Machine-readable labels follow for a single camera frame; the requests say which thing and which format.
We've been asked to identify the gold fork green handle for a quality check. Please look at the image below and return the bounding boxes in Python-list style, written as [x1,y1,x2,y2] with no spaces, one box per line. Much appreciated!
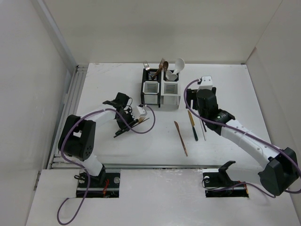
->
[117,117,149,136]

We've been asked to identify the large white ceramic spoon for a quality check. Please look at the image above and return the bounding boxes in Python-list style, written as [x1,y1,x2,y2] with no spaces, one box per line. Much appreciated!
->
[166,71,178,81]

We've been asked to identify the small white ceramic spoon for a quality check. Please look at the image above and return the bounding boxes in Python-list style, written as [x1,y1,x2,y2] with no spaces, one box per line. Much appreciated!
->
[174,58,185,74]

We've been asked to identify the brown wooden spoon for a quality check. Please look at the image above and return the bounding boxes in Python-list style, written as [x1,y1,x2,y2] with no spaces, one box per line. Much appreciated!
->
[163,61,169,73]

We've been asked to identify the rose gold fork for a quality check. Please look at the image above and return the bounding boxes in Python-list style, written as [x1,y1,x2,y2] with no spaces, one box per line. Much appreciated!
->
[153,58,165,79]

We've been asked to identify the silver fork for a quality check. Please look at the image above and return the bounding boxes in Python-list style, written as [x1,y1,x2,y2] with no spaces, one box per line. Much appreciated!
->
[143,61,150,71]

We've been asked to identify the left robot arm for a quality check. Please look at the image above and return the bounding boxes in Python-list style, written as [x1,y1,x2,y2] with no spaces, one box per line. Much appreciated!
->
[58,92,138,187]

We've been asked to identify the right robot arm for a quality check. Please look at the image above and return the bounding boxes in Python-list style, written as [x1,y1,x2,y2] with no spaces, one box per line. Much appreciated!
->
[183,87,301,198]

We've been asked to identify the left black chopstick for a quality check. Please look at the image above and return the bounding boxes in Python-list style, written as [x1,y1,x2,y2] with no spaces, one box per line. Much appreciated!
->
[113,117,150,138]

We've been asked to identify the white utensil rack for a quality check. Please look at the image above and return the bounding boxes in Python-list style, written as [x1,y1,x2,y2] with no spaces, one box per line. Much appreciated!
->
[161,70,181,110]

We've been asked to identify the right white chopstick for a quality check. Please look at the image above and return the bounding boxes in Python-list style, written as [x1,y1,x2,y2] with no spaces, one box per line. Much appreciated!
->
[199,120,206,141]

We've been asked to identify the rose gold knife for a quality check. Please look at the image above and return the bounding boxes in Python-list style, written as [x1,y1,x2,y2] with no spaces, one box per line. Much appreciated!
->
[174,121,188,157]

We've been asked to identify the black utensil rack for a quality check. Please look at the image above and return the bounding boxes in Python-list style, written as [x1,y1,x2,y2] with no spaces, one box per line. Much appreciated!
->
[140,69,162,108]

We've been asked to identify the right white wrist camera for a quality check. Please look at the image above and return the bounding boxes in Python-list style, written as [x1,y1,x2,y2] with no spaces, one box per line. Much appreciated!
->
[197,76,213,90]

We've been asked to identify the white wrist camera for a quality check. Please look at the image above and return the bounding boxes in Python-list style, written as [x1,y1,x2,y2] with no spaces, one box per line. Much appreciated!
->
[132,106,147,120]
[197,76,213,90]

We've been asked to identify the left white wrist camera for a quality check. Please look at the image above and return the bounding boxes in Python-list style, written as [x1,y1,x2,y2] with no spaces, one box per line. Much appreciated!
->
[132,106,147,120]

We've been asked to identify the gold knife green handle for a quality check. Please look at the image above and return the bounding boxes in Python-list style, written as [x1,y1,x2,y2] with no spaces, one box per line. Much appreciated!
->
[188,110,198,141]

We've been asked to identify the aluminium rail front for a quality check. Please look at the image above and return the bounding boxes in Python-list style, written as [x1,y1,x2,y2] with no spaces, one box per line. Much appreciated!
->
[104,163,221,169]

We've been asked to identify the aluminium rail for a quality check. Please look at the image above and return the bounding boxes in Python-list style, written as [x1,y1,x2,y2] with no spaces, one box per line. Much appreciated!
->
[45,65,88,170]
[104,163,221,169]

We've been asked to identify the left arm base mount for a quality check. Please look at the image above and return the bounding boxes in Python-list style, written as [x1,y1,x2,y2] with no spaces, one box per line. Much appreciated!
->
[74,169,120,198]

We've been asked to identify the aluminium rail left side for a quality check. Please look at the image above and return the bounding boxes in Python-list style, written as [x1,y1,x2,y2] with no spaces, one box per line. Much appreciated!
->
[45,65,88,170]

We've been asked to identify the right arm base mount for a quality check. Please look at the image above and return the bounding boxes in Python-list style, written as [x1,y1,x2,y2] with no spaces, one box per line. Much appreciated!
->
[201,161,249,198]

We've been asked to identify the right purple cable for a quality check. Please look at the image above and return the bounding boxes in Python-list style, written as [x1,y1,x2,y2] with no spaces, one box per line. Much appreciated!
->
[183,79,301,198]

